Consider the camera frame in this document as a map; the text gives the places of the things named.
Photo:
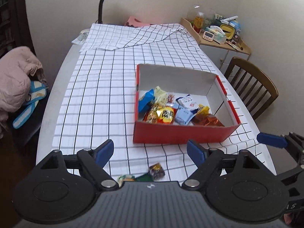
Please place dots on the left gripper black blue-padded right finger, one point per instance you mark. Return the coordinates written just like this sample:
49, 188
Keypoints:
209, 163

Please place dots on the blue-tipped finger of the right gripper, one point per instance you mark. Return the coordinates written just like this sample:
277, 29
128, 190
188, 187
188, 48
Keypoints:
272, 140

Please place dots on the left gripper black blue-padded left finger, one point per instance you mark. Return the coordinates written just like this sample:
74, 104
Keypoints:
92, 163

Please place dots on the brown orange snack bag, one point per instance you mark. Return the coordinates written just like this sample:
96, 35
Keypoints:
206, 120

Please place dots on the yellow candy packet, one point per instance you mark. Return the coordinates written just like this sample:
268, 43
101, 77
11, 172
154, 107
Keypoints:
203, 109

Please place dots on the red yellow chip bag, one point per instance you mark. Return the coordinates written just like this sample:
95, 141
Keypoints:
158, 114

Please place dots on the white red-seal packet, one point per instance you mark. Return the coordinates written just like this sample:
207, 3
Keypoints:
188, 102

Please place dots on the small pink clear candy packet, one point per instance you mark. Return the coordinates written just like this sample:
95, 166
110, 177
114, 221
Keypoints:
170, 98

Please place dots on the cream star snack packet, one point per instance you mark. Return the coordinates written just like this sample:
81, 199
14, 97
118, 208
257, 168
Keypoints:
160, 96

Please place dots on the blue cookie packet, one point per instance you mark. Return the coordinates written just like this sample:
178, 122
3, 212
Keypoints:
146, 101

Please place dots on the light blue small packet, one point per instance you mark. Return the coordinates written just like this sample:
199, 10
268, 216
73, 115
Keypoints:
183, 116

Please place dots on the person's hand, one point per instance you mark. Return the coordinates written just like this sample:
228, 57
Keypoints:
288, 218

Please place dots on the egg yolk pastry packet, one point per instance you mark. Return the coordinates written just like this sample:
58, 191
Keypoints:
125, 178

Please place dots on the dark brown wrapped cake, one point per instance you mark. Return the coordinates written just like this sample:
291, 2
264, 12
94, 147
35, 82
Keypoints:
156, 171

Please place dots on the wooden chair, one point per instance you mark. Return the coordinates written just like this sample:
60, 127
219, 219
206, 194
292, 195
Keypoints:
252, 85

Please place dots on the green snack bar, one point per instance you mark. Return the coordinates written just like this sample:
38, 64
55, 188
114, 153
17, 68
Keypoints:
145, 178

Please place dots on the red cardboard box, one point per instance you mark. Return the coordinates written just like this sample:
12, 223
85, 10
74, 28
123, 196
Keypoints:
175, 104

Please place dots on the black chair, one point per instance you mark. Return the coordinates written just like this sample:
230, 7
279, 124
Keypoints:
25, 138

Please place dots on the blue white bag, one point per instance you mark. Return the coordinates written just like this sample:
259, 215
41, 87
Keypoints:
36, 93

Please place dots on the wooden side cabinet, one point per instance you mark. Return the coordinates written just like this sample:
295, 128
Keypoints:
218, 51

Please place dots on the yellow box on cabinet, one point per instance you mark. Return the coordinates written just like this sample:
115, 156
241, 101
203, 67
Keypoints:
228, 30

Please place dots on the tissue pack on cabinet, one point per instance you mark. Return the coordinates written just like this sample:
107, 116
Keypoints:
219, 35

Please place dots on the pink puffer jacket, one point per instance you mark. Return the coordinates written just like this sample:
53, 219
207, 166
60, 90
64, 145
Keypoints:
17, 66

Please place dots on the paper and glass on table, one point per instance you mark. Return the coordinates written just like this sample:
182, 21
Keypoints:
80, 40

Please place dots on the white digital timer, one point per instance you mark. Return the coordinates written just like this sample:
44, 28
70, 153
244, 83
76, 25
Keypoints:
208, 36

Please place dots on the orange drink bottle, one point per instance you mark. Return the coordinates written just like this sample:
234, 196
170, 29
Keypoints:
198, 21

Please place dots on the pink object behind tablecloth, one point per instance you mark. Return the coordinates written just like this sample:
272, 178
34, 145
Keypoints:
133, 22

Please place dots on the dark bookshelf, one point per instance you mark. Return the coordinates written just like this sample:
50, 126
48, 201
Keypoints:
14, 28

